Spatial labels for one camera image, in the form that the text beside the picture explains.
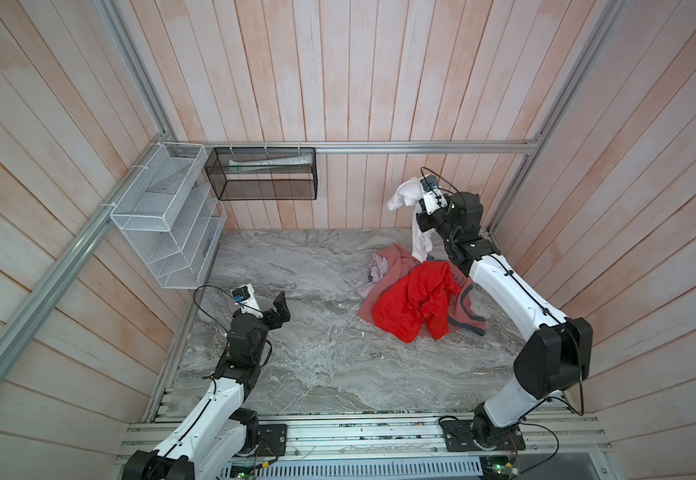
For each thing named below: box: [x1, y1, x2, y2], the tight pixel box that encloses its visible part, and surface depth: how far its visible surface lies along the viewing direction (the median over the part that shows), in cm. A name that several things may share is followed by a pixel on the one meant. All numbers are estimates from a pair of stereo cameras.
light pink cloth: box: [371, 253, 389, 283], surface depth 100 cm
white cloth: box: [387, 177, 433, 263], surface depth 90 cm
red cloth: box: [373, 262, 462, 343], surface depth 92 cm
